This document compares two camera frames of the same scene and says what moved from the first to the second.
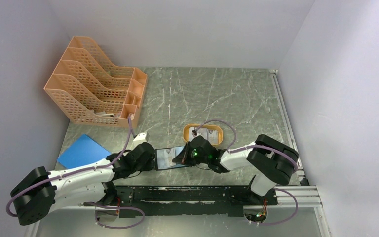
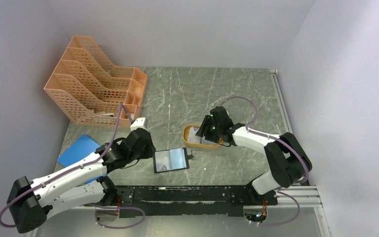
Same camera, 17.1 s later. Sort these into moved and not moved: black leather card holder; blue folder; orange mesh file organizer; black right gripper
Moved: black right gripper
Not moved: black leather card holder; blue folder; orange mesh file organizer
